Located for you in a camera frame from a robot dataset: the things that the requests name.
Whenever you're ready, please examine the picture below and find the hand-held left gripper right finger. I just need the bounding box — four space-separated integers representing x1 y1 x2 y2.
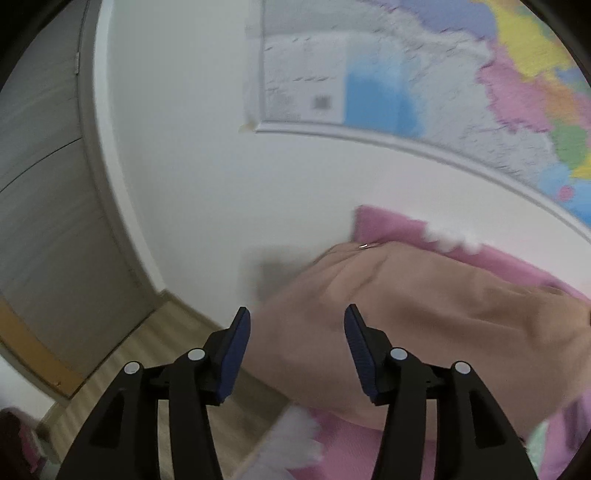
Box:
344 303 539 480

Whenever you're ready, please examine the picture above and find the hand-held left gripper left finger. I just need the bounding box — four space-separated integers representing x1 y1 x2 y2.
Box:
55 305 252 480

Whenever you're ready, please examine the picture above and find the pink beige jacket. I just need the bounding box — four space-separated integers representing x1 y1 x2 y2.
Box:
245 242 591 428

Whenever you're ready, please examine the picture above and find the pink daisy print blanket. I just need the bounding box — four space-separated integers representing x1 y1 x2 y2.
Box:
231 205 591 480

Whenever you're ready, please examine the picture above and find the dark and pink cloth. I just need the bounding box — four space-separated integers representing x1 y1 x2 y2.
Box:
0 406 52 480

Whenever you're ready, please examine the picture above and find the grey door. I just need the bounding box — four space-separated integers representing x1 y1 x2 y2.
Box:
0 0 163 401

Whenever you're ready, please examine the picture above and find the colourful wall map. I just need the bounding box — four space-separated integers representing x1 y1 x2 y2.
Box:
241 0 591 232

